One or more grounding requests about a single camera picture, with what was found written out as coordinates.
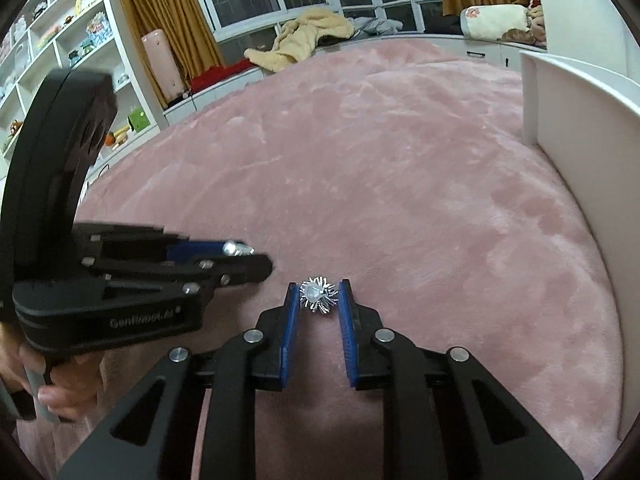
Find orange toy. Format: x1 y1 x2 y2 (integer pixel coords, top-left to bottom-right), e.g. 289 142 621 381
102 127 132 150

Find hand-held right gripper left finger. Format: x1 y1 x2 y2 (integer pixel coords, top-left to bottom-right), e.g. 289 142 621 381
57 282 302 480

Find grey clothes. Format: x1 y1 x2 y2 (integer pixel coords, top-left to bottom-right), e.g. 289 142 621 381
350 16 405 37

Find dark cloth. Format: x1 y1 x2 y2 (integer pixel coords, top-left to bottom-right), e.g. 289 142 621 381
425 15 463 36

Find white plastic storage box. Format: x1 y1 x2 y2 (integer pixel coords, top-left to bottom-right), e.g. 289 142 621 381
519 50 640 443

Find brown plush toy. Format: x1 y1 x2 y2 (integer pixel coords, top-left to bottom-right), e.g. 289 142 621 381
500 0 548 46

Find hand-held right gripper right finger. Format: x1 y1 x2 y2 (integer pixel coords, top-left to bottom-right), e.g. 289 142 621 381
337 278 583 480

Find green toy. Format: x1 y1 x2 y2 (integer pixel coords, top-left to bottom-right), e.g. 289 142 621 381
127 107 151 133

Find yellow fleece robe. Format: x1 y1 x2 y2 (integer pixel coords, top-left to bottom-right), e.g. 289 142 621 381
243 7 355 73

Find blue flower box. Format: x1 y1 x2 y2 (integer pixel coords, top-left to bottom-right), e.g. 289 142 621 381
82 15 113 43

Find floral rolled pillow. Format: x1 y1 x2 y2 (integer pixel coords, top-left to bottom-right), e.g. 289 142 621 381
460 4 531 38

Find pink fleece blanket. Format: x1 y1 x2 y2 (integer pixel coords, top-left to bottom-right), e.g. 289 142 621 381
15 42 626 480

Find silver spiky brooch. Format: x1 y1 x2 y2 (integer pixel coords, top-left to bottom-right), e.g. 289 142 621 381
298 276 337 315

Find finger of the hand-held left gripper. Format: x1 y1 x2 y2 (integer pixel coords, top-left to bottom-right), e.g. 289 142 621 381
75 222 228 263
82 255 274 293

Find person's left hand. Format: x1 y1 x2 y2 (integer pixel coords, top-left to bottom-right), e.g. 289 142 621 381
0 332 103 423

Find red cloth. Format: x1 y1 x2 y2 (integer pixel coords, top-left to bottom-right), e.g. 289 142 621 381
190 59 256 95

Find white shelf unit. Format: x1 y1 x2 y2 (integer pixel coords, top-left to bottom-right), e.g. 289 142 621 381
0 0 173 186

